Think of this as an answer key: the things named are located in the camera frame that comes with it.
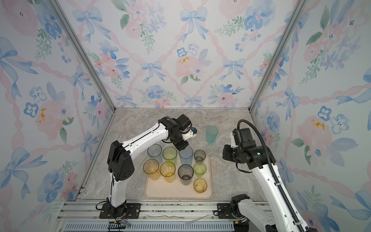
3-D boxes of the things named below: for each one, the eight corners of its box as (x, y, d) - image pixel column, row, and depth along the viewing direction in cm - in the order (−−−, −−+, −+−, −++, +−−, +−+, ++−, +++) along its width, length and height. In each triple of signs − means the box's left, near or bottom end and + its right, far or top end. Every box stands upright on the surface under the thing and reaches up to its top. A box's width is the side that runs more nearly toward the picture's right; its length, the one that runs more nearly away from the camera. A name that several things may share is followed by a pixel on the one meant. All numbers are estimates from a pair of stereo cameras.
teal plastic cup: (205, 143, 102) (207, 133, 93) (205, 135, 106) (206, 125, 97) (216, 143, 102) (218, 133, 93) (215, 135, 106) (217, 125, 97)
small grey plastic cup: (195, 164, 91) (196, 159, 85) (192, 156, 94) (192, 151, 89) (205, 161, 92) (206, 156, 86) (202, 153, 95) (203, 148, 90)
